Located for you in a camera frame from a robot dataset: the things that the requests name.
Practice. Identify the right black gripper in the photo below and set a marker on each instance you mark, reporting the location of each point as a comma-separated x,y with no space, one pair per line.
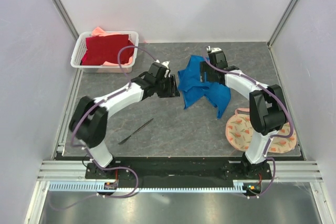
204,66

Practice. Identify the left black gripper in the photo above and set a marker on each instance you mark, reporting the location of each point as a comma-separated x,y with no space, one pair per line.
172,91

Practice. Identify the blue cloth napkin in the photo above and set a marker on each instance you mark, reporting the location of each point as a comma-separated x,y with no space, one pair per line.
193,89

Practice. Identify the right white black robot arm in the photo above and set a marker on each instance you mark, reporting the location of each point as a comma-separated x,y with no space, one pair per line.
267,108

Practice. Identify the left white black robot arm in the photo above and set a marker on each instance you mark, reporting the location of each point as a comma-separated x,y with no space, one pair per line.
88,124

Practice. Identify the floral round pot holder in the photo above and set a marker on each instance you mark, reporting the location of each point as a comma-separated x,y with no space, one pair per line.
239,132

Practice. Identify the red cloth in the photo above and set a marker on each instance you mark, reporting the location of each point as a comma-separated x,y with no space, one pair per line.
104,49

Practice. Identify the pink cloth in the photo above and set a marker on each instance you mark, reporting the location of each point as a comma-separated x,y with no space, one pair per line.
99,32

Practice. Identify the white plastic basket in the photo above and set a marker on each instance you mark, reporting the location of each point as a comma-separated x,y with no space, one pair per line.
127,58

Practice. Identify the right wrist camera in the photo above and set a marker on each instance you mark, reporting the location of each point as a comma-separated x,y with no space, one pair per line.
217,57

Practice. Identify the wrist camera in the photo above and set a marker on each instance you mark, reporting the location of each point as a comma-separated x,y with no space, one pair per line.
158,70
217,57

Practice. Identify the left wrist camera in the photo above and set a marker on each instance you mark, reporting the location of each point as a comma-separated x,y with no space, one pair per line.
158,70

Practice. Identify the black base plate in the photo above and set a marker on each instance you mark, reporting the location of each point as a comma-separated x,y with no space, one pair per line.
162,167

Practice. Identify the grey slotted cable duct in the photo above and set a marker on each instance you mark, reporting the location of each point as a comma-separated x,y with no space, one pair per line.
105,187

